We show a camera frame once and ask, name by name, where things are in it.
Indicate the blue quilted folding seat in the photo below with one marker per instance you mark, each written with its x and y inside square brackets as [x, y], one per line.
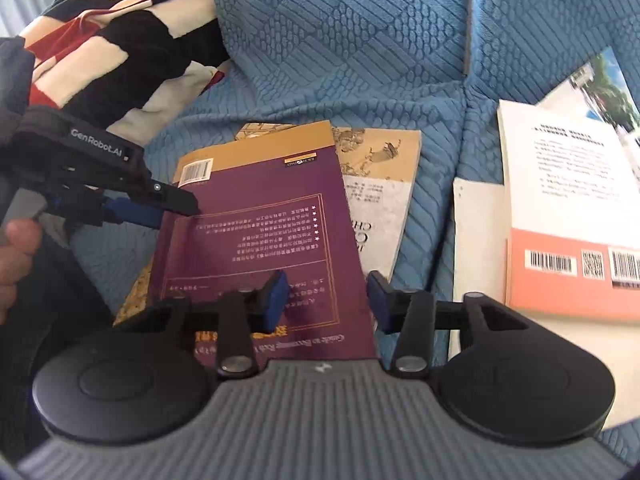
[525, 20]
[325, 60]

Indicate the person's left hand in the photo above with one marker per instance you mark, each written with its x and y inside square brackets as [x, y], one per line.
[17, 245]

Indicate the orange and white book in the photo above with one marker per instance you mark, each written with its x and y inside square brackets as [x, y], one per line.
[555, 185]

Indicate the striped fleece blanket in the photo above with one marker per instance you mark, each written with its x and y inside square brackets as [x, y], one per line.
[130, 50]

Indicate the photo cover notebook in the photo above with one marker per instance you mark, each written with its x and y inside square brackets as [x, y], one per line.
[600, 80]
[631, 155]

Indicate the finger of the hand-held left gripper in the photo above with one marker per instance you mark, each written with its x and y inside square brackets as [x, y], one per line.
[135, 212]
[172, 197]

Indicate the purple book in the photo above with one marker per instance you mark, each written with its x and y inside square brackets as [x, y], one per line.
[260, 220]

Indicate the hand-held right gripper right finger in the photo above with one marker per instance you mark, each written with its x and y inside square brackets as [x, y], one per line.
[377, 300]

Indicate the painting cover book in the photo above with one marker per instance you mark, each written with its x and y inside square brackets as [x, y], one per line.
[380, 195]

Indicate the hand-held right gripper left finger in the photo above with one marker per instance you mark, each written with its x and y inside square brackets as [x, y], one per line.
[277, 300]

